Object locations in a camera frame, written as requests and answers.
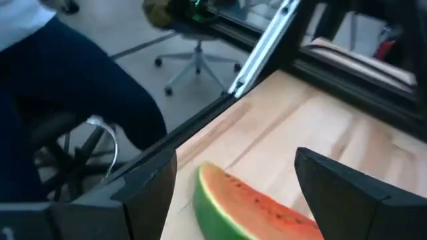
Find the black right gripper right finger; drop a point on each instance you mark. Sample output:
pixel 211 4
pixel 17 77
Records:
pixel 360 213

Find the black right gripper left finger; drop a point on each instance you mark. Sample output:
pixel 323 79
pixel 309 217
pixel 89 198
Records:
pixel 116 216

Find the watermelon slice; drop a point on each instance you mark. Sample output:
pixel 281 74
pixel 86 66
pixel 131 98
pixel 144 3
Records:
pixel 240 206

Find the black office chair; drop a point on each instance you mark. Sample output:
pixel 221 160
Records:
pixel 76 160

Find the wooden top table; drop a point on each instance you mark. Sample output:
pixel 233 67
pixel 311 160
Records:
pixel 360 63

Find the person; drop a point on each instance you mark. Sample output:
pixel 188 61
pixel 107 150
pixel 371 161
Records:
pixel 66 73

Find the white base office chair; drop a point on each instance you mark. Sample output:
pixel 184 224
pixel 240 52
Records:
pixel 198 56

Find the silver aluminium strut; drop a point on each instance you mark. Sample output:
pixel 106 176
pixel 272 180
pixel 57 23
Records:
pixel 263 46

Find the olive green bag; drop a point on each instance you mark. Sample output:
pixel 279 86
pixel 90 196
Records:
pixel 158 13

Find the black aluminium table frame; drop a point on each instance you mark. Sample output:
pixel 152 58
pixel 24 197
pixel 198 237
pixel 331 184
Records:
pixel 200 121

